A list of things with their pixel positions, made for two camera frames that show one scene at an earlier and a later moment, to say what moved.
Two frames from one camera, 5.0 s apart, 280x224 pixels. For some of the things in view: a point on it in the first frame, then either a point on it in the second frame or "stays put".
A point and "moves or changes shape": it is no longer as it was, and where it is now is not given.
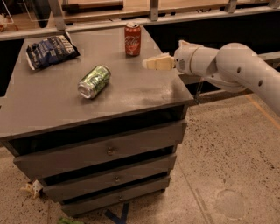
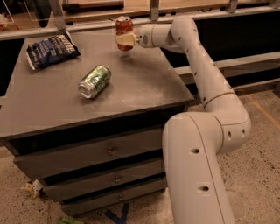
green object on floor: (66, 220) stays put
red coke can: (132, 38) moves or changes shape
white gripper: (182, 59) → (144, 37)
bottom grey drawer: (94, 203) stays put
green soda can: (91, 84) stays put
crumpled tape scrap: (33, 187) stays put
